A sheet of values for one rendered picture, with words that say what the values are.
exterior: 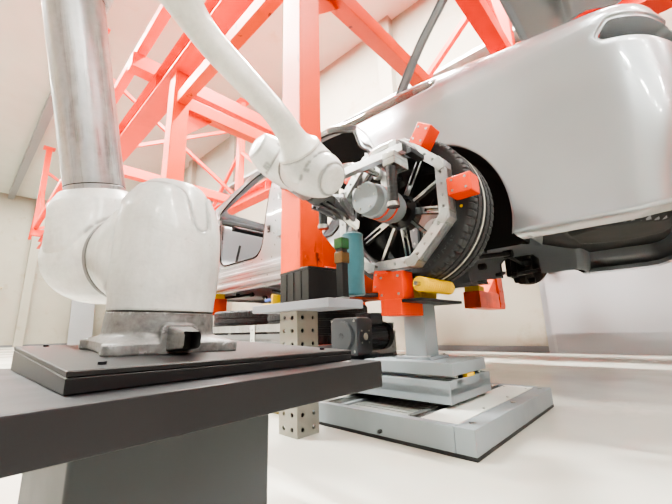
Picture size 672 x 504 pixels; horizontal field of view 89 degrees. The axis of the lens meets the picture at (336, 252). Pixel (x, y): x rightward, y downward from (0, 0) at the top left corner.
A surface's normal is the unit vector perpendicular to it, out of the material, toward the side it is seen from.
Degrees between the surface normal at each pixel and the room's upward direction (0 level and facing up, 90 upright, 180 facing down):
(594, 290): 90
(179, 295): 99
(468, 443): 90
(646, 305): 90
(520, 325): 90
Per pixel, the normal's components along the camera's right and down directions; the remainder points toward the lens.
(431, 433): -0.69, -0.14
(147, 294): 0.20, -0.09
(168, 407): 0.74, -0.17
